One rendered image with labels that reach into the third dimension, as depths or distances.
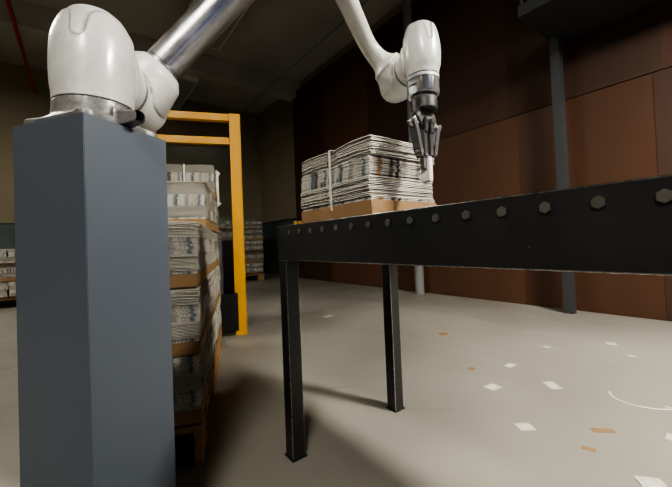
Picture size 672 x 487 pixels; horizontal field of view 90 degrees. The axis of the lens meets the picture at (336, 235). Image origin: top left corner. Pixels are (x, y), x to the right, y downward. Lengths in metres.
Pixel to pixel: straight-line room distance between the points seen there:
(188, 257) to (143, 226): 0.41
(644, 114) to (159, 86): 3.59
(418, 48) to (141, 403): 1.09
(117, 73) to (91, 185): 0.27
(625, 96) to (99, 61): 3.75
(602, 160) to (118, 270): 3.71
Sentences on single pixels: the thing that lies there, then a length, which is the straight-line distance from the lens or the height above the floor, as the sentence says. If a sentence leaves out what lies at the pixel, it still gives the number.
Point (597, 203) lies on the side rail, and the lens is 0.57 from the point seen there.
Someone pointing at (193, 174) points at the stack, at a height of 1.22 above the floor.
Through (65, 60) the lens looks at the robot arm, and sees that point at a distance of 0.94.
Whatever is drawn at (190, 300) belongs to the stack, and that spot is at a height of 0.56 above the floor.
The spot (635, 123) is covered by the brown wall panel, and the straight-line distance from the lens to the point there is 3.88.
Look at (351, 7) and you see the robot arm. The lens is 1.16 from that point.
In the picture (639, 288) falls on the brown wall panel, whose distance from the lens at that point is 3.82.
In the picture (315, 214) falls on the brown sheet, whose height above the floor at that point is 0.83.
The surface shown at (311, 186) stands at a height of 0.93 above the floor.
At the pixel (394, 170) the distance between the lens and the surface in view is 1.03.
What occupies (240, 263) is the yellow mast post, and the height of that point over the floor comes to 0.59.
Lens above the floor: 0.74
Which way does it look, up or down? 1 degrees up
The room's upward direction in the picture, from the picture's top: 2 degrees counter-clockwise
